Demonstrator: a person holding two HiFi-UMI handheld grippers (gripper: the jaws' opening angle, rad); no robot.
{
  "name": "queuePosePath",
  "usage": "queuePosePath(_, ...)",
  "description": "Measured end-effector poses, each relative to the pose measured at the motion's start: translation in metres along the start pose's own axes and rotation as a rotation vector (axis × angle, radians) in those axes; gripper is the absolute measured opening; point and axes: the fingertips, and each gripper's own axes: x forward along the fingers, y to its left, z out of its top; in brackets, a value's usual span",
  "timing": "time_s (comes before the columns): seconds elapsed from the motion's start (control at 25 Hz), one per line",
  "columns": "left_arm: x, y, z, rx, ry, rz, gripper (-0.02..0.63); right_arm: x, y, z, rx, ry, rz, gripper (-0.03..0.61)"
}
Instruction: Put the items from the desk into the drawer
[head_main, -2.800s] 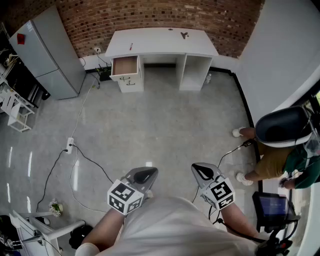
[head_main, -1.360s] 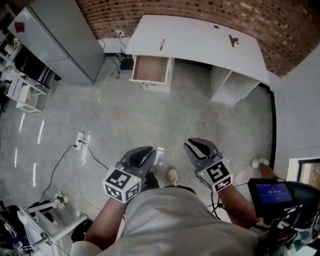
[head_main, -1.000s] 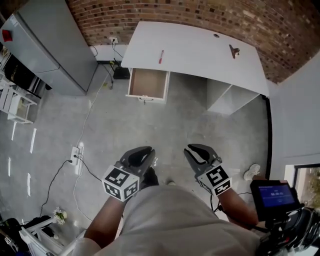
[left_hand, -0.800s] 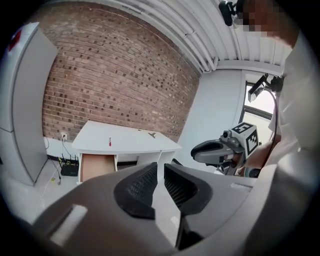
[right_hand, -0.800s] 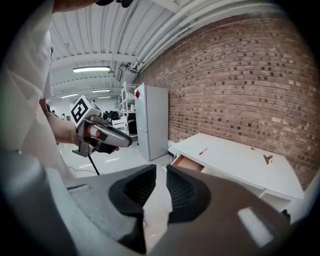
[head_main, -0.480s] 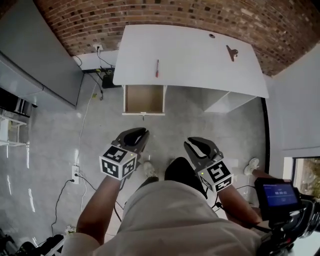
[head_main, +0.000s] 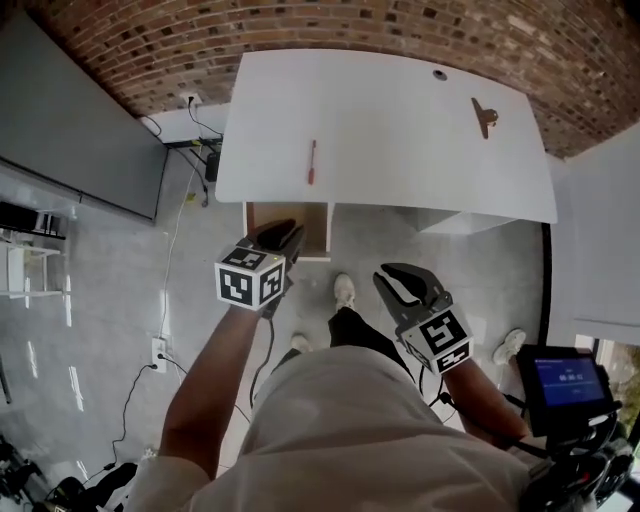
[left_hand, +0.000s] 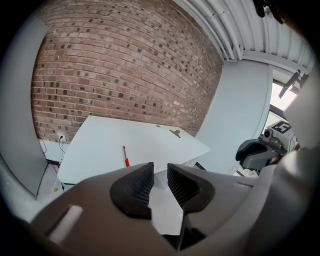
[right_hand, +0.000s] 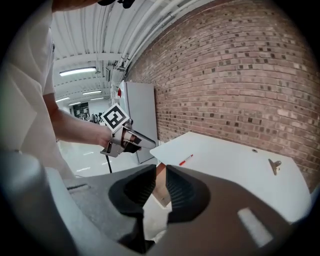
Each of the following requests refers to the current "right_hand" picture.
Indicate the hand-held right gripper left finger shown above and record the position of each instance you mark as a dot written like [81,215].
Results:
[100,197]

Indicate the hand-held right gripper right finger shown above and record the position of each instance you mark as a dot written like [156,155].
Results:
[225,225]

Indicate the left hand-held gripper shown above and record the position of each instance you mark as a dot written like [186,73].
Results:
[115,117]

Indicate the red pen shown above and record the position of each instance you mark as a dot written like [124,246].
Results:
[186,160]

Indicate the metal binder clip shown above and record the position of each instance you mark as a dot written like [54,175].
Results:
[275,165]

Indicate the person's left forearm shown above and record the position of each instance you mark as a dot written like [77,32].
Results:
[75,127]

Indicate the brown wooden desk panel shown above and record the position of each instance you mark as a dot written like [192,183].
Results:
[161,180]

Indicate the white desk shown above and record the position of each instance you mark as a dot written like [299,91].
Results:
[237,175]

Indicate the person's left hand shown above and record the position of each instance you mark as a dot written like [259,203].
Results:
[128,137]

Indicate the grey metal cabinet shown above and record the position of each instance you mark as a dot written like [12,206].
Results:
[141,107]

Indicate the short ceiling light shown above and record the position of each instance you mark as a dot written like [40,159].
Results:
[92,92]
[62,99]

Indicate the dark notice board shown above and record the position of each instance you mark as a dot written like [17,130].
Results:
[80,108]

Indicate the long ceiling light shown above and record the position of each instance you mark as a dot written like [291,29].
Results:
[78,71]

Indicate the white ceiling pipe bundle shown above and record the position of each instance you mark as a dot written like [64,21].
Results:
[147,32]

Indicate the person's white shirt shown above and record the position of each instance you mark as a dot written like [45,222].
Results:
[27,87]

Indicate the red cabinet switch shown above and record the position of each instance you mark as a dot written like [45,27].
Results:
[119,93]

